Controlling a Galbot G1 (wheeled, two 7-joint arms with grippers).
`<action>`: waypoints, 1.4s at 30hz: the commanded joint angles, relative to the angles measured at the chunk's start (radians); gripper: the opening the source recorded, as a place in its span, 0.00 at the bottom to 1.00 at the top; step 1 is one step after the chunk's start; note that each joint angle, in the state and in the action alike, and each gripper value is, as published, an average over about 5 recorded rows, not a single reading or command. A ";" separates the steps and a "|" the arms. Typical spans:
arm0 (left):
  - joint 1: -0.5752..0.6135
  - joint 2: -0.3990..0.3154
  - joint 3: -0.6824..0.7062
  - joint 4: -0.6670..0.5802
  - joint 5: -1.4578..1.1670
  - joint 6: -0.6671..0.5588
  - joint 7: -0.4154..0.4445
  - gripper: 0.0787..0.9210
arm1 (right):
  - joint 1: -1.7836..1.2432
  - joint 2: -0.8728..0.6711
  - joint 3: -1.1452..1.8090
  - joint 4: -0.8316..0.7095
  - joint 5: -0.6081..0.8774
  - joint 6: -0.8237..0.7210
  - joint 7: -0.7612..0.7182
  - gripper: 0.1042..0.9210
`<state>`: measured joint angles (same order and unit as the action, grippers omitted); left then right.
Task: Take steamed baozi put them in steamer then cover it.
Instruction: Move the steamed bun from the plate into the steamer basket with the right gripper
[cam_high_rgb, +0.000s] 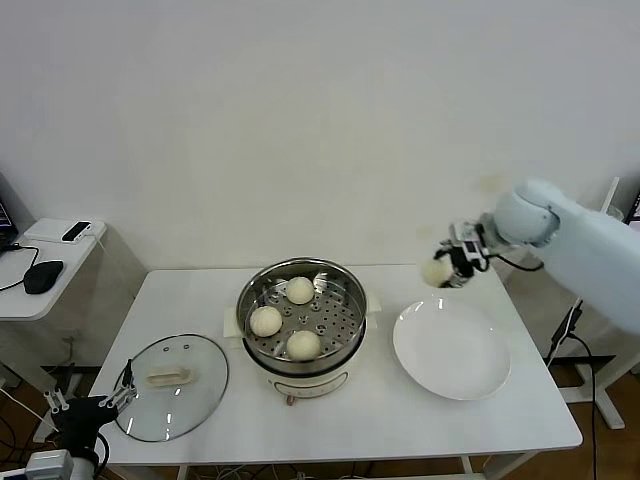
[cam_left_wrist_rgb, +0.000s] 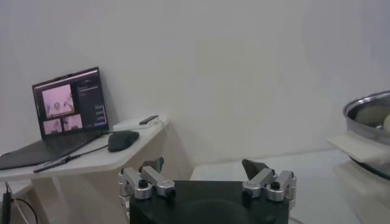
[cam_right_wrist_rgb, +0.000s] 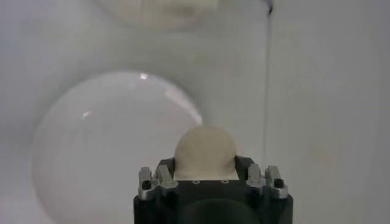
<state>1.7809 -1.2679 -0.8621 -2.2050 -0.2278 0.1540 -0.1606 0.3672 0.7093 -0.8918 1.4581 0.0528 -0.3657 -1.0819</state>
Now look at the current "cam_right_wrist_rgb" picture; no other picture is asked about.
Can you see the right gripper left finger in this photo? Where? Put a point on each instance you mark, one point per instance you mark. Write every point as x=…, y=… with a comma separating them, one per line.
x=164, y=179

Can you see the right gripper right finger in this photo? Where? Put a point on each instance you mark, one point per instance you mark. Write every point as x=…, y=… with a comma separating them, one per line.
x=254, y=176

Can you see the white steamed baozi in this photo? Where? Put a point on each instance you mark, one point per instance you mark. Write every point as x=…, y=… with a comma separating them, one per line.
x=205, y=152

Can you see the white round plate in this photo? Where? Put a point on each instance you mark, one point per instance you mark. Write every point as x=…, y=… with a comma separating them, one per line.
x=106, y=146

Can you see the cream electric cooking pot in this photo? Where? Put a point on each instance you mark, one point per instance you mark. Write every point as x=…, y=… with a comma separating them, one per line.
x=158, y=12

